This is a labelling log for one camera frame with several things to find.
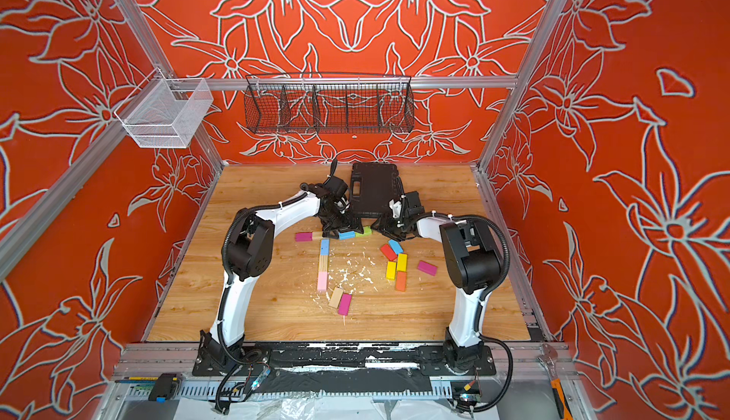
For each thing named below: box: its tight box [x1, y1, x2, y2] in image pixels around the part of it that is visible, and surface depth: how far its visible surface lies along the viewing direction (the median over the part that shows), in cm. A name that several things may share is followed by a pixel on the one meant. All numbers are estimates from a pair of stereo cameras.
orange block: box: [395, 270, 407, 292], surface depth 89 cm
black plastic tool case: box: [349, 162, 404, 218], surface depth 109 cm
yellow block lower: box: [384, 260, 397, 281], surface depth 90 cm
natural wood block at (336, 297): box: [328, 286, 345, 309], surface depth 85 cm
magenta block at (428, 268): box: [416, 260, 439, 277], surface depth 92 cm
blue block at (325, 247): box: [320, 239, 330, 256], surface depth 94 cm
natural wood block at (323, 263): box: [318, 254, 329, 273], surface depth 92 cm
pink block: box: [317, 271, 329, 291], surface depth 88 cm
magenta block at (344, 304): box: [337, 292, 353, 317], surface depth 84 cm
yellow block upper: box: [396, 252, 408, 272], surface depth 92 cm
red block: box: [380, 243, 399, 262], surface depth 95 cm
